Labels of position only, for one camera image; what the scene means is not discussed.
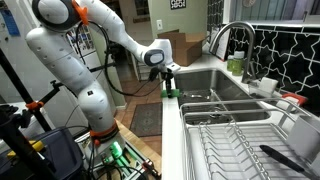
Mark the orange clamp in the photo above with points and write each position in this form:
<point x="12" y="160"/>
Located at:
<point x="34" y="105"/>

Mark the black camera stand rod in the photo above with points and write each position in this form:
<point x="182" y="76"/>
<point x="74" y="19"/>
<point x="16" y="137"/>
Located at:
<point x="101" y="67"/>

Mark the steel gooseneck faucet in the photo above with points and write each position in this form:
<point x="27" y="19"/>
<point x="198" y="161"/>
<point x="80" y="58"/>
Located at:
<point x="248" y="50"/>

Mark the dark blue bin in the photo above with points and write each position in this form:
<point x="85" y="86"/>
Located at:
<point x="61" y="153"/>

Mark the white sponge caddy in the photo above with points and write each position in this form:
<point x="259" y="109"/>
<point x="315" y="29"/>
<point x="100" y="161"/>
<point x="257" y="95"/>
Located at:
<point x="266" y="86"/>

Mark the green sponge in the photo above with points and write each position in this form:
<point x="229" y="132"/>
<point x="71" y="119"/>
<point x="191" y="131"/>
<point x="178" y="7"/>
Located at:
<point x="176" y="93"/>

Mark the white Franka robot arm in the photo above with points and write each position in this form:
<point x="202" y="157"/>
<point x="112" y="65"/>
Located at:
<point x="73" y="73"/>

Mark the short green soap bottle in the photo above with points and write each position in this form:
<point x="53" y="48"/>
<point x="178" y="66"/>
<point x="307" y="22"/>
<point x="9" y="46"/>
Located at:
<point x="230" y="64"/>

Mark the red black clamp tool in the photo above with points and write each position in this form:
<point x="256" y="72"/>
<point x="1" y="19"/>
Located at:
<point x="151" y="168"/>

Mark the black white patterned picture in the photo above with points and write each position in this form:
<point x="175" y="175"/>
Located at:
<point x="178" y="4"/>

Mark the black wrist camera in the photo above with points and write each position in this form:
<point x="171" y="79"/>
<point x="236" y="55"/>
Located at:
<point x="153" y="74"/>

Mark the red rimmed white scrubber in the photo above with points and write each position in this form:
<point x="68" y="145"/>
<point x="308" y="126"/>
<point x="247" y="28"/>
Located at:
<point x="295" y="98"/>

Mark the white utensil holder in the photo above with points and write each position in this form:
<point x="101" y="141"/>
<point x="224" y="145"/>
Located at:
<point x="305" y="138"/>

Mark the grey floor mat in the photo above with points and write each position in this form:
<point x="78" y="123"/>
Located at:
<point x="146" y="119"/>

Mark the stainless steel sink basin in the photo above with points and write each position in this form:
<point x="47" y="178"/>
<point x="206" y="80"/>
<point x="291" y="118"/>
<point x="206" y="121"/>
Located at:
<point x="206" y="83"/>

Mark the white paper card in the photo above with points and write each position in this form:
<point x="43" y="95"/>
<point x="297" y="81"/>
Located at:
<point x="221" y="43"/>

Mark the brown cardboard box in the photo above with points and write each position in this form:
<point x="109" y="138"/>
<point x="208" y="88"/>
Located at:
<point x="190" y="48"/>

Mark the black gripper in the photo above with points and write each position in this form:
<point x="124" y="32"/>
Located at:
<point x="167" y="75"/>

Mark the black tripod stand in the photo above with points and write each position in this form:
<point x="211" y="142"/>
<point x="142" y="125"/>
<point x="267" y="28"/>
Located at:
<point x="20" y="90"/>

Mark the white fridge with photos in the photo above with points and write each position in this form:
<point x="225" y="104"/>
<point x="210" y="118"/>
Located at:
<point x="83" y="41"/>

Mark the tall green soap bottle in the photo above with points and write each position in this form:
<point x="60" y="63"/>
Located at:
<point x="238" y="65"/>

